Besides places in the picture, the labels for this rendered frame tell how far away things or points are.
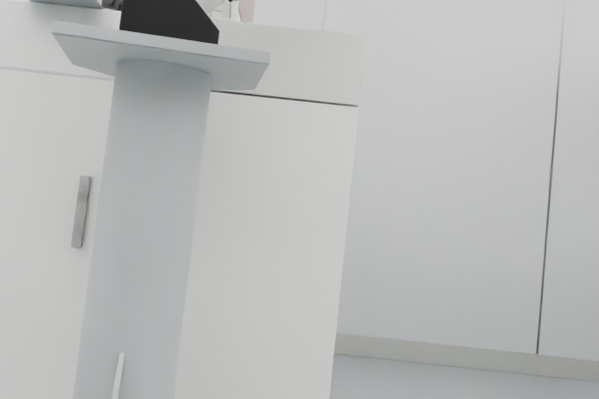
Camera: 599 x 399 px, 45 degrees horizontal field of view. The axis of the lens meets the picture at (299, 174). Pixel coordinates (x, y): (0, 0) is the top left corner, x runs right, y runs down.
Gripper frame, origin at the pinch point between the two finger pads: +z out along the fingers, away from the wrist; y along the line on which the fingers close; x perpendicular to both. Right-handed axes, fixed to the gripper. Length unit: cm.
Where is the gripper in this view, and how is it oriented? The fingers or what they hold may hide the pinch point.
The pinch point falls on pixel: (115, 11)
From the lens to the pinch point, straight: 158.7
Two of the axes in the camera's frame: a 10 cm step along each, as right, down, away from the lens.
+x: 9.9, 1.1, 0.0
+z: -1.1, 9.9, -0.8
